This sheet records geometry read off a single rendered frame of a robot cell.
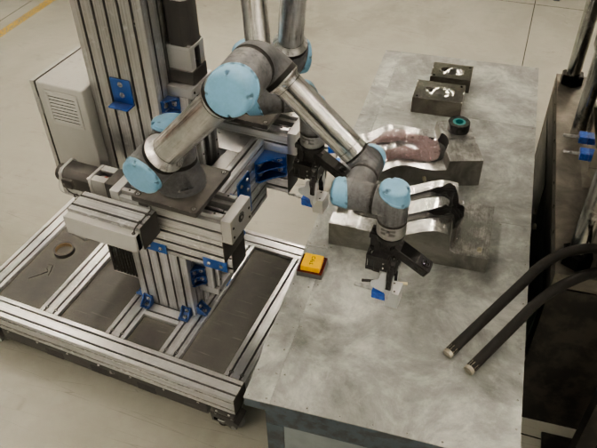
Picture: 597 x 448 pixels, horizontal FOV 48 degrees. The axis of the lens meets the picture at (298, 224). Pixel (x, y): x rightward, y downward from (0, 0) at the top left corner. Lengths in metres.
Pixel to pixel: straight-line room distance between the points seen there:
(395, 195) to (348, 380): 0.54
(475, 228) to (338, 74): 2.71
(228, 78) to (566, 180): 1.48
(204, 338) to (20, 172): 1.85
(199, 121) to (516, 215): 1.20
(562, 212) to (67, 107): 1.69
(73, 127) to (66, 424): 1.18
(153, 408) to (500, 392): 1.45
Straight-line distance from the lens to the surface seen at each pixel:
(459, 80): 2.98
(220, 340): 2.69
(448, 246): 2.09
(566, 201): 2.53
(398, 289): 1.84
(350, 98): 4.47
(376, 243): 1.72
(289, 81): 1.67
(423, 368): 1.88
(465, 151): 2.45
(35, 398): 2.97
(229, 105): 1.55
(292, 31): 2.20
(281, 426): 1.91
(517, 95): 3.05
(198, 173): 2.01
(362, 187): 1.63
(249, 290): 2.85
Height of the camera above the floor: 2.29
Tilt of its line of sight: 42 degrees down
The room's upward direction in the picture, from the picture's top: 1 degrees counter-clockwise
